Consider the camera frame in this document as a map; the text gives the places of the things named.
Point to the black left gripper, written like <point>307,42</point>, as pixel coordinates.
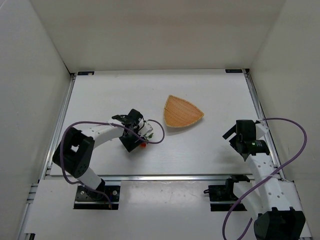
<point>132,143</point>

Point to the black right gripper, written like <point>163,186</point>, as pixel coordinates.
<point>235,140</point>

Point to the fake cherry cluster with leaves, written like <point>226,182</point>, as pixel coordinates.
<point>147,138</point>

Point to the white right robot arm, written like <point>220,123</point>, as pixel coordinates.
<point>273,216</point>

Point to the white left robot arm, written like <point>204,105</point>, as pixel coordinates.
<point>75,151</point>

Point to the woven triangular fruit basket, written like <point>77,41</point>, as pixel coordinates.
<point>180,113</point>

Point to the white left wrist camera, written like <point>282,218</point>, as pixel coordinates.
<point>145,129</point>

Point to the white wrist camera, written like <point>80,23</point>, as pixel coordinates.
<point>145,129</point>
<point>261,129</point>

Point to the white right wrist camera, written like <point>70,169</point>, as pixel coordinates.
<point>261,129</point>

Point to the front aluminium frame rail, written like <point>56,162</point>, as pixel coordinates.
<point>202,177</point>

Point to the black right corner bracket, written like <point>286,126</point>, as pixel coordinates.
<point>233,71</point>

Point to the black corner bracket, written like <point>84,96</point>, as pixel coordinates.
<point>233,71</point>
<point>85,73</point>

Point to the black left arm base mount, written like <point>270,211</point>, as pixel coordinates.
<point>87,200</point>

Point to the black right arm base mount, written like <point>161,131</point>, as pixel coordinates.
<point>222,196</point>

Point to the black left corner bracket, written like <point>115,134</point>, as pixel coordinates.
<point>85,73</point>

